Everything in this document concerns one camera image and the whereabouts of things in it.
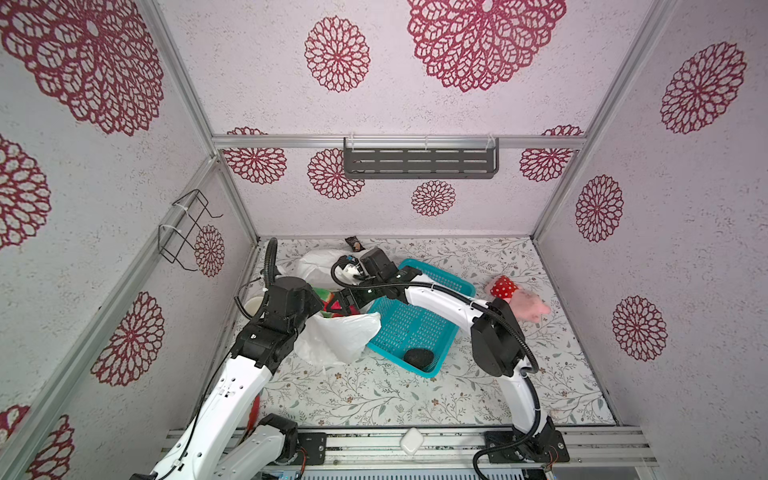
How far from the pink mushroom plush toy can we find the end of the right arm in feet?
1.47

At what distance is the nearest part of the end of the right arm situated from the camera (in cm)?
68

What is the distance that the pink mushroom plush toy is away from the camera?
3.08ft
